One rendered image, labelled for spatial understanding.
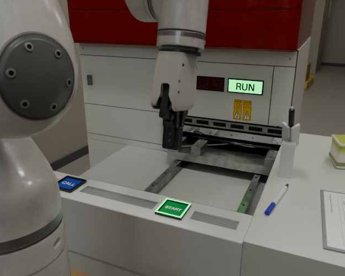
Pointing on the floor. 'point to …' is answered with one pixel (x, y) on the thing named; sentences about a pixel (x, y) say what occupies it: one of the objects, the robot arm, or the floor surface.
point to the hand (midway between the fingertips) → (172, 138)
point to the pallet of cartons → (308, 77)
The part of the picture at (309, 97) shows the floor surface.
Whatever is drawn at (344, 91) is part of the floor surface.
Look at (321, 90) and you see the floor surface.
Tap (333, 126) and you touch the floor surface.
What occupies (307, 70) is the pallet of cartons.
